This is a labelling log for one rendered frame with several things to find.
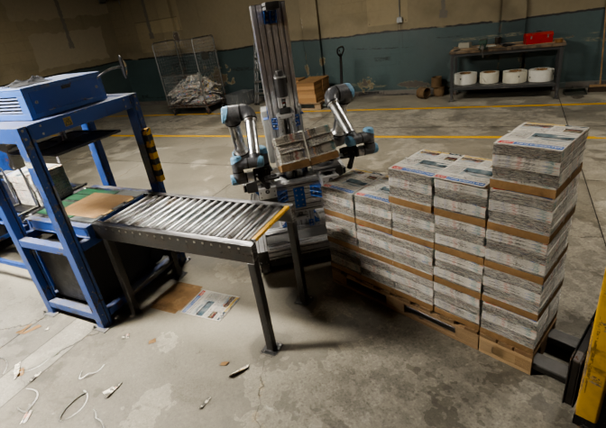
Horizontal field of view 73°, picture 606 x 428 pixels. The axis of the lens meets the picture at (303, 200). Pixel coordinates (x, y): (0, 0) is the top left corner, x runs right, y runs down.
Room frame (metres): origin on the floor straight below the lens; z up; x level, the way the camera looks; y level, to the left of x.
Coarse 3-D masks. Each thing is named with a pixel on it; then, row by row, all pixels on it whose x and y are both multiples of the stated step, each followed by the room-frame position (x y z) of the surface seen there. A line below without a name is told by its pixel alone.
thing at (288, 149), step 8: (288, 136) 2.53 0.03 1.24; (296, 136) 2.54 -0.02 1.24; (272, 144) 2.72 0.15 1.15; (280, 144) 2.51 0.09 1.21; (288, 144) 2.52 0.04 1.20; (296, 144) 2.52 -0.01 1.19; (280, 152) 2.50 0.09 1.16; (288, 152) 2.50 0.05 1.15; (296, 152) 2.51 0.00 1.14; (280, 160) 2.48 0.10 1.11; (288, 160) 2.48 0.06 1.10; (296, 160) 2.48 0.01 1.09; (296, 168) 2.47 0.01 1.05
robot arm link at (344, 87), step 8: (344, 88) 2.98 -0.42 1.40; (352, 88) 3.00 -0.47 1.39; (344, 96) 2.97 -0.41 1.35; (352, 96) 3.01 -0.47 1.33; (344, 104) 3.00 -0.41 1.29; (344, 112) 3.05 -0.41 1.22; (336, 128) 3.10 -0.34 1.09; (336, 136) 3.10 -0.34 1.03; (344, 136) 3.15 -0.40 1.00; (336, 144) 3.11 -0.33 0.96
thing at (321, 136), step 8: (320, 128) 2.57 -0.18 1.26; (328, 128) 2.57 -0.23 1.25; (312, 136) 2.54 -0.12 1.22; (320, 136) 2.55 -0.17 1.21; (328, 136) 2.55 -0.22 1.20; (312, 144) 2.53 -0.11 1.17; (320, 144) 2.53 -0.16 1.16; (328, 144) 2.54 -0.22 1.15; (320, 152) 2.51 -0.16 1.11; (328, 152) 2.52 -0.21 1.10
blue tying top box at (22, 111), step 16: (64, 80) 2.95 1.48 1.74; (80, 80) 3.05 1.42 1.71; (96, 80) 3.16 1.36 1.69; (0, 96) 2.80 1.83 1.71; (16, 96) 2.71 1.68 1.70; (32, 96) 2.73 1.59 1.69; (48, 96) 2.81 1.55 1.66; (64, 96) 2.91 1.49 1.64; (80, 96) 3.01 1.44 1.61; (96, 96) 3.12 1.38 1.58; (0, 112) 2.85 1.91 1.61; (16, 112) 2.76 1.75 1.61; (32, 112) 2.70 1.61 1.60; (48, 112) 2.78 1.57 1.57
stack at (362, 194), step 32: (352, 192) 2.46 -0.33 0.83; (384, 192) 2.38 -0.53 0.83; (352, 224) 2.45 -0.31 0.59; (384, 224) 2.25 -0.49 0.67; (416, 224) 2.09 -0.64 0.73; (448, 224) 1.93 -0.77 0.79; (352, 256) 2.48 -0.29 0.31; (384, 256) 2.26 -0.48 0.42; (416, 256) 2.08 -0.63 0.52; (448, 256) 1.92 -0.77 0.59; (480, 256) 1.79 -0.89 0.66; (352, 288) 2.50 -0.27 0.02; (416, 288) 2.08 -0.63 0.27; (448, 288) 1.92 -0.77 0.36; (480, 288) 1.78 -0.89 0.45; (416, 320) 2.09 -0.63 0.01; (448, 320) 1.91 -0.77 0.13; (480, 320) 1.79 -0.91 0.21
